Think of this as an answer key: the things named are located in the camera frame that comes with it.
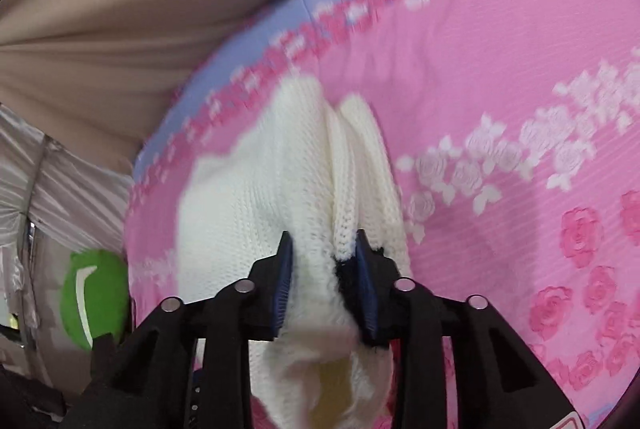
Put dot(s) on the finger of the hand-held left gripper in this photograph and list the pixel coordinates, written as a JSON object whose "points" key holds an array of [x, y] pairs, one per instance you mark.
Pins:
{"points": [[100, 389]]}

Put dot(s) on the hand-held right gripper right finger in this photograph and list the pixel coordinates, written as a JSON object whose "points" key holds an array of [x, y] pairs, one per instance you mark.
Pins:
{"points": [[367, 296]]}

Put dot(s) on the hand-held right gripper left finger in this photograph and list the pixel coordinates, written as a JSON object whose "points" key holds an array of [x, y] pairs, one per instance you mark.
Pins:
{"points": [[282, 281]]}

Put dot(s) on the white red navy knit sweater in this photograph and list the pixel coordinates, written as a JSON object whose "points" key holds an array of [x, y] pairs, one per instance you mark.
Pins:
{"points": [[280, 189]]}

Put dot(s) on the green pillow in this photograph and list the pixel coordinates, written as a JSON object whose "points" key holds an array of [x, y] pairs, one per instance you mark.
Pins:
{"points": [[107, 294]]}

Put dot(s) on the metal rod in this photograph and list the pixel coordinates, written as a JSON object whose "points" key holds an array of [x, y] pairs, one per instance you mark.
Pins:
{"points": [[32, 239]]}

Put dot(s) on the white satin curtain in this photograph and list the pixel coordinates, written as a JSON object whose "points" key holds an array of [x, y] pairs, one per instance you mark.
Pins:
{"points": [[75, 199]]}

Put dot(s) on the pink floral bedsheet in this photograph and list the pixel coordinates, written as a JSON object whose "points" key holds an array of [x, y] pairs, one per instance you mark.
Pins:
{"points": [[475, 84]]}

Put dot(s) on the beige cloth backdrop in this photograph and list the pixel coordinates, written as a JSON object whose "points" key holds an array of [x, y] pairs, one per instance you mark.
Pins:
{"points": [[125, 9]]}

